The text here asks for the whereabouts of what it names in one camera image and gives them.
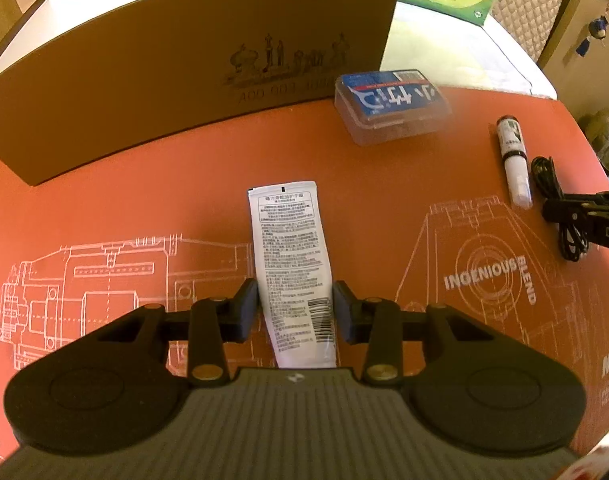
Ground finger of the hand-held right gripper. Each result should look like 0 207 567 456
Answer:
559 190 609 208
541 198 608 228

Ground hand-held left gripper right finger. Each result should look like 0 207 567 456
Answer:
333 280 503 388

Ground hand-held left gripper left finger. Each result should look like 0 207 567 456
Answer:
97 277 259 388

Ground black cable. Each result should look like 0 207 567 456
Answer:
531 156 593 263

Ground white cream tube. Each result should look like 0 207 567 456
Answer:
246 180 341 370

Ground brown cardboard box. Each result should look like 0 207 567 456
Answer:
0 0 404 188

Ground metal kettle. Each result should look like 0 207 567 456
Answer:
582 107 609 178

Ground white lip balm stick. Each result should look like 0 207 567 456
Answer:
495 115 534 207

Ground wooden door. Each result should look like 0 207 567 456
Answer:
537 0 609 121

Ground orange printed mat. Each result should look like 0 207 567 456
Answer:
0 85 609 471

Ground keys with blue tassel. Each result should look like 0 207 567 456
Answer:
575 0 609 58

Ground beige quilted chair cover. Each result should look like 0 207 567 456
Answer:
489 0 570 63

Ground clear floss box blue label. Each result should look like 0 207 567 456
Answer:
333 69 453 147

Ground red and white package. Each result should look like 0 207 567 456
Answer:
555 422 609 480

